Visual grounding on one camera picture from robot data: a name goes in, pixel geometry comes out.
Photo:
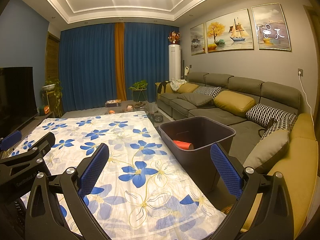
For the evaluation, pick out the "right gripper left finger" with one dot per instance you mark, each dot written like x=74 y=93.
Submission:
x=90 y=169

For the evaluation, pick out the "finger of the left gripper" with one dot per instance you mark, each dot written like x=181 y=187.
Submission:
x=9 y=141

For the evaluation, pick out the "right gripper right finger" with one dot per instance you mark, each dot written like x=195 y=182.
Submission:
x=229 y=174

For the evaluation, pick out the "grey trash bin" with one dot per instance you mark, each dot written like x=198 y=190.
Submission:
x=202 y=132

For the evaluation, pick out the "grey TV cabinet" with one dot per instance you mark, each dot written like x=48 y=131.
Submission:
x=29 y=126

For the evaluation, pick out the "black television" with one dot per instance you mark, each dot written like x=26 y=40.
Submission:
x=18 y=104

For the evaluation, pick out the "orange glowing clock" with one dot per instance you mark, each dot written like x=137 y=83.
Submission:
x=44 y=110

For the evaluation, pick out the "grey cushion near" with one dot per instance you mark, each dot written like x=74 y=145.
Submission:
x=268 y=151

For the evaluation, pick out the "grey cushion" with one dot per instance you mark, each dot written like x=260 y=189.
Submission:
x=268 y=151
x=196 y=98

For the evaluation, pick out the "grey sectional sofa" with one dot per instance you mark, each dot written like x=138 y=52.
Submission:
x=299 y=165

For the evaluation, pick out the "orange toy figure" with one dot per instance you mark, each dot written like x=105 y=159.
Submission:
x=111 y=111

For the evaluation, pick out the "hanging plant on shelf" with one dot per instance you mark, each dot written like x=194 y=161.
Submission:
x=52 y=96

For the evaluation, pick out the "box on coffee table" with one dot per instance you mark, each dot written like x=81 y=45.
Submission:
x=113 y=103

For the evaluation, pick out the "yellow cushion near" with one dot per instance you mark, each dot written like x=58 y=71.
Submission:
x=235 y=103

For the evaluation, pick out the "yellow cushion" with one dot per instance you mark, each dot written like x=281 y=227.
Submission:
x=187 y=88
x=235 y=103

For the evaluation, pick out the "pig doll figure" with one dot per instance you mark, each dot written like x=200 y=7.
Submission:
x=129 y=108

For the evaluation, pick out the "orange curtain strip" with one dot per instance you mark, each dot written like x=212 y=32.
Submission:
x=119 y=31

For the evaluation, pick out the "dark tea tray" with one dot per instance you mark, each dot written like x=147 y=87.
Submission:
x=139 y=104

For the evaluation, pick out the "black white patterned cushion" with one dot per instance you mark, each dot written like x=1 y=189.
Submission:
x=212 y=91

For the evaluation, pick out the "potted green plant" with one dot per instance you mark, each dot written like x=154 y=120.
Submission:
x=139 y=91

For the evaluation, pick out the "yellow cushion far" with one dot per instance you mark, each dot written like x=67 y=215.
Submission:
x=187 y=88

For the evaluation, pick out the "white cloth on sofa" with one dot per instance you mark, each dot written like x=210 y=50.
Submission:
x=175 y=84

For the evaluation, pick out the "blue curtain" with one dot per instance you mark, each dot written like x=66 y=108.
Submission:
x=101 y=62

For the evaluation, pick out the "black jacket on sofa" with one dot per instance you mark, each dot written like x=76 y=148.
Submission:
x=162 y=87

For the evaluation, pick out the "white standing air conditioner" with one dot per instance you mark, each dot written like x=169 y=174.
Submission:
x=174 y=61

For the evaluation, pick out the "sailboat tree painting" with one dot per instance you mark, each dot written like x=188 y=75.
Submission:
x=231 y=31

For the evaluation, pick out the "small left painting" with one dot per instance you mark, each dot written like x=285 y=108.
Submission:
x=197 y=37

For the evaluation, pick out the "right framed painting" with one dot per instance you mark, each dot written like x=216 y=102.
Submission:
x=270 y=26

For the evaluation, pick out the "artificial flower bouquet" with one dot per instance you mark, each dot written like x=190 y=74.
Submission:
x=174 y=37

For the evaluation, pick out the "wall power socket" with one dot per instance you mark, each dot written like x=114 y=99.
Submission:
x=300 y=72

